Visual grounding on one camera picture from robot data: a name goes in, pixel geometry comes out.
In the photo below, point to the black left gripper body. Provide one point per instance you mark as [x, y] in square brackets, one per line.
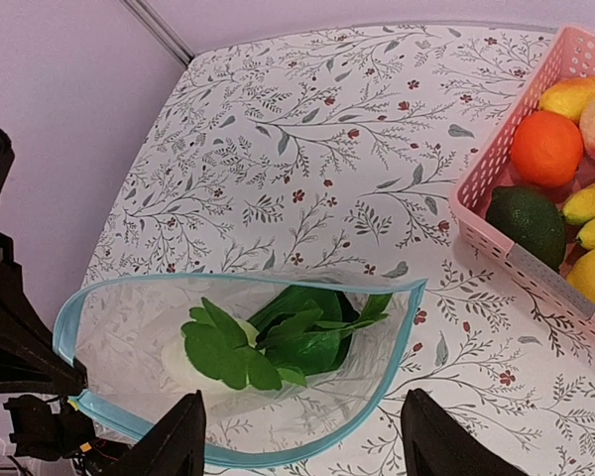
[40, 433]

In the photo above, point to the toy bok choy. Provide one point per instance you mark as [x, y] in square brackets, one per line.
[300, 329]

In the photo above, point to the toy banana bunch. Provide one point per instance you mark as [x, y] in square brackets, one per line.
[579, 211]

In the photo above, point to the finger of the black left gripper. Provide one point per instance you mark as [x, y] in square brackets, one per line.
[28, 363]

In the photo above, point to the green toy avocado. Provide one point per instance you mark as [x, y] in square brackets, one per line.
[530, 220]

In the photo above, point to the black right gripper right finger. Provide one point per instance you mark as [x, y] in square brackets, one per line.
[436, 444]

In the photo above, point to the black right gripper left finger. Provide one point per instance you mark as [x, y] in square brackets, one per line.
[174, 446]

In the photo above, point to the white toy radish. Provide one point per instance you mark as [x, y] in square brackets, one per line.
[200, 360]

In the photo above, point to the pink perforated plastic basket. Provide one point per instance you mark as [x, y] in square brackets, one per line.
[571, 54]

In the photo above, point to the orange toy fruit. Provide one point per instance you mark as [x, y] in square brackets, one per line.
[547, 149]

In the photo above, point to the green toy leaf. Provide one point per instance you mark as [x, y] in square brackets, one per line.
[241, 337]

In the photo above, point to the yellow toy mango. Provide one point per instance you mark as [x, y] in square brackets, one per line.
[569, 97]

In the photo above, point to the clear zip top bag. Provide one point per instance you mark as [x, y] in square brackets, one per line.
[118, 329]

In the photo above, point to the aluminium left frame post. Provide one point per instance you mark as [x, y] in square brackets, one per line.
[160, 30]

